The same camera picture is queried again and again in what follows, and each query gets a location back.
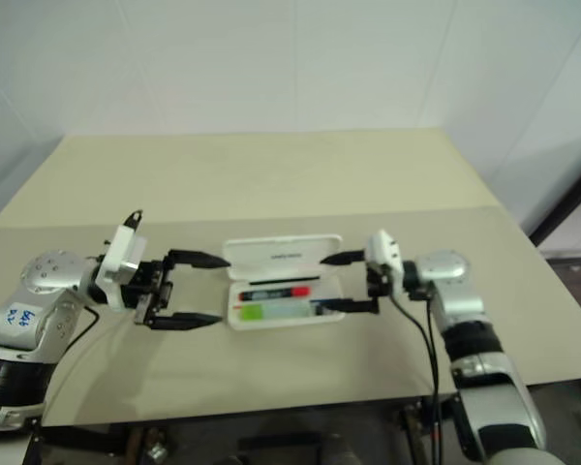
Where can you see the white hinged pencil case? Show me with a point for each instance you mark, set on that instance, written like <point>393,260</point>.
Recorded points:
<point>281,252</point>

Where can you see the black table frame bar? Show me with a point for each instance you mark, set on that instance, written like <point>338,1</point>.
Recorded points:
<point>82,438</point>

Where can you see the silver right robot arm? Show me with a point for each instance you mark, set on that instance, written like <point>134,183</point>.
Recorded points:
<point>460,300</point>

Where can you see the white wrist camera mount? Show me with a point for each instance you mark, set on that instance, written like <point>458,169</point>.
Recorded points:
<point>121,254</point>
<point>385,252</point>

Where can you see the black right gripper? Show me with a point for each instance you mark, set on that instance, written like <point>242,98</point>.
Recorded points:
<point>380,283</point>

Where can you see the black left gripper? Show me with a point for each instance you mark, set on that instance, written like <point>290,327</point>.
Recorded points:
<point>150,286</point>

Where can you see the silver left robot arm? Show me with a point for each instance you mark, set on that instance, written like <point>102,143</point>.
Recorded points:
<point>39,300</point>

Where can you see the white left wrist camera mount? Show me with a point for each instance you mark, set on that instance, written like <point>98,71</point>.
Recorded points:
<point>121,254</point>

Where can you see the red marker with black label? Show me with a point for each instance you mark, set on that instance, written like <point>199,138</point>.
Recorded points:
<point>276,293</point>

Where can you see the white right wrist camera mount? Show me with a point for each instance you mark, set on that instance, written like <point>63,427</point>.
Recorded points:
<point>385,252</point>

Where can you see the black table frame bracket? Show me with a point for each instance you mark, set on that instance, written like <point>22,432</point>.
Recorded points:
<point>418,416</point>

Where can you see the green highlighter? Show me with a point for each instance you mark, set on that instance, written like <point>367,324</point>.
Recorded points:
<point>271,311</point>

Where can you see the metal caster under table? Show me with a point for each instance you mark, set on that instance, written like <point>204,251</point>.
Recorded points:
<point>157,443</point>

